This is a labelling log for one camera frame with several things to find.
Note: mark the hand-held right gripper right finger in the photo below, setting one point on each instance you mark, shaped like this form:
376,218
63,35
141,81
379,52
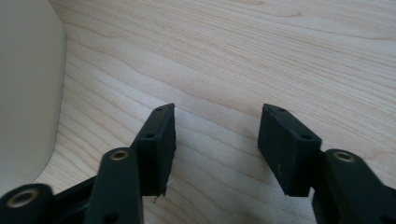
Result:
289,152

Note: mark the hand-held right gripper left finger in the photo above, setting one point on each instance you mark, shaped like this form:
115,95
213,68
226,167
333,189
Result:
157,155

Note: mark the beige rounded container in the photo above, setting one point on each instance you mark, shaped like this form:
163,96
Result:
28,93

